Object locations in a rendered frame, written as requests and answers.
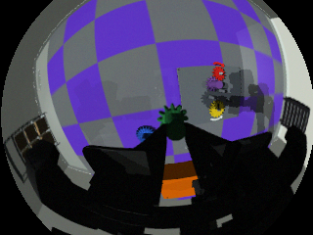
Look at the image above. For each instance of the dark purple gear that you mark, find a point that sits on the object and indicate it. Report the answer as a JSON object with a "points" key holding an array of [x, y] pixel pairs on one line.
{"points": [[213, 84]]}

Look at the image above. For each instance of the red gear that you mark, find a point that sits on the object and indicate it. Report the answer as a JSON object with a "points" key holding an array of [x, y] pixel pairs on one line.
{"points": [[216, 73]]}

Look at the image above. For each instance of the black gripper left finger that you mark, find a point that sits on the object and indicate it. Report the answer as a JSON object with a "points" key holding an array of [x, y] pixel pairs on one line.
{"points": [[146, 160]]}

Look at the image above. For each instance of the green gear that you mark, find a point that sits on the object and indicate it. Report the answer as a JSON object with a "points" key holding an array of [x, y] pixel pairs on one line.
{"points": [[174, 119]]}

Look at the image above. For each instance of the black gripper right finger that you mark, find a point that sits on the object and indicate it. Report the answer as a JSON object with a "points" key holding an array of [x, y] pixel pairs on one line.
{"points": [[215, 158]]}

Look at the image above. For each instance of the yellow gear with black stripe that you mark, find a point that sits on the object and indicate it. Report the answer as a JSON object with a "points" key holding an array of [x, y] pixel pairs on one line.
{"points": [[214, 109]]}

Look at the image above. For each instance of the blue gear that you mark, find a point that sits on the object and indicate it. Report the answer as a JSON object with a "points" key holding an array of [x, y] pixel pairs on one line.
{"points": [[144, 132]]}

